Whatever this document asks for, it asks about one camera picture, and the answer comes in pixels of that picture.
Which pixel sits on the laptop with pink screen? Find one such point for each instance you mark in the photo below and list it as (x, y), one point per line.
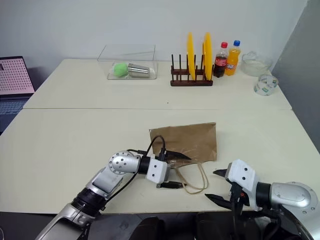
(15, 75)

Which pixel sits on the steel cup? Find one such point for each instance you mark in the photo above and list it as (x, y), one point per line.
(138, 70)

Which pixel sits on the yellow plate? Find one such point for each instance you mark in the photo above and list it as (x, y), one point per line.
(208, 55)
(191, 55)

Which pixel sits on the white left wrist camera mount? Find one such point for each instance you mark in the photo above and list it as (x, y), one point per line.
(156, 171)

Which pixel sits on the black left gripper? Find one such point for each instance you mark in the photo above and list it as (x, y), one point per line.
(170, 171)

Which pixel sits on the clear tape roll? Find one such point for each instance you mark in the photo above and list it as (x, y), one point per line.
(266, 86)

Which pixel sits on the green fuzzy ball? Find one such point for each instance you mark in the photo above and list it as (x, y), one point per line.
(120, 70)

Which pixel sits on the clear plastic box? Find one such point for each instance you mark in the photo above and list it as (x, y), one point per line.
(140, 56)

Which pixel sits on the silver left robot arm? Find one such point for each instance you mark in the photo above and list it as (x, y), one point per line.
(120, 165)

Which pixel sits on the orange soda bottle blue cap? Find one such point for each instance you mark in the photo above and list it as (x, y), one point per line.
(232, 62)

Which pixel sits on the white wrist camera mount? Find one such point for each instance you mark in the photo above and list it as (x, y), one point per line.
(243, 175)
(156, 171)

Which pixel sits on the cola bottle red cap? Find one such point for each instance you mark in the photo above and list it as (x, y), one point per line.
(220, 63)

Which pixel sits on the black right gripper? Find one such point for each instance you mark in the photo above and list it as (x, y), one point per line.
(244, 200)

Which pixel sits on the brown paper bag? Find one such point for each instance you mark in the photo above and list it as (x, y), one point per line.
(190, 137)

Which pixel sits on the dark wooden dish rack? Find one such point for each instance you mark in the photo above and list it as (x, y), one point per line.
(190, 83)

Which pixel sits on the clear glass bowl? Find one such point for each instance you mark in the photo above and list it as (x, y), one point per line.
(255, 66)

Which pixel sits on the grey partition panel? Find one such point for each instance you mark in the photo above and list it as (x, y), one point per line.
(302, 75)

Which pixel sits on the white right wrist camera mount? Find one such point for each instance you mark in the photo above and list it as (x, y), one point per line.
(243, 175)

